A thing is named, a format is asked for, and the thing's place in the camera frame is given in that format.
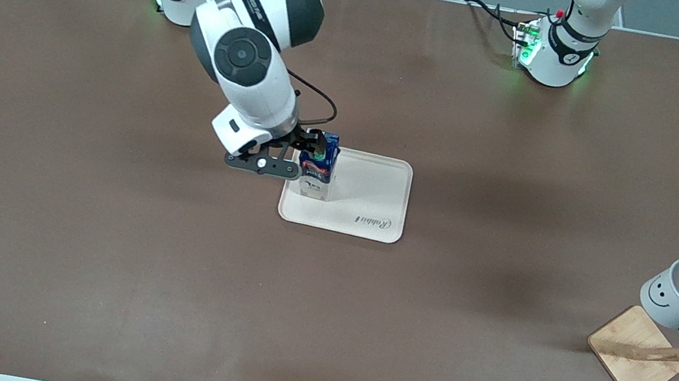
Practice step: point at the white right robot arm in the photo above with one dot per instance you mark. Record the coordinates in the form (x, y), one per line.
(244, 55)

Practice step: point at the blue milk carton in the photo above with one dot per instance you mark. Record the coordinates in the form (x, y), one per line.
(316, 183)

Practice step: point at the beige rabbit print tray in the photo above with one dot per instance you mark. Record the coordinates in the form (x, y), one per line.
(368, 188)

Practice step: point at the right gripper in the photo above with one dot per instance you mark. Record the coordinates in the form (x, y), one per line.
(302, 140)

